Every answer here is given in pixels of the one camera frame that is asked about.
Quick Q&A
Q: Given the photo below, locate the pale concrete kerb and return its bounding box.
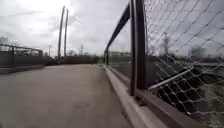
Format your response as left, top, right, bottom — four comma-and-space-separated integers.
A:
102, 64, 169, 128

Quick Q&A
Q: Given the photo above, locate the dark mesh bridge railing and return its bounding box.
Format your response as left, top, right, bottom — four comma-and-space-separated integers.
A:
103, 0, 224, 128

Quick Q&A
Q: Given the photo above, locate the dark metal bridge railing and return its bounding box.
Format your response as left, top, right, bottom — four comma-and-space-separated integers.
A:
0, 43, 45, 69

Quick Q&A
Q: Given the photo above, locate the grey concrete bridge deck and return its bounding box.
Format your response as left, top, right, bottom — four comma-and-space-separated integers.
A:
0, 63, 134, 128

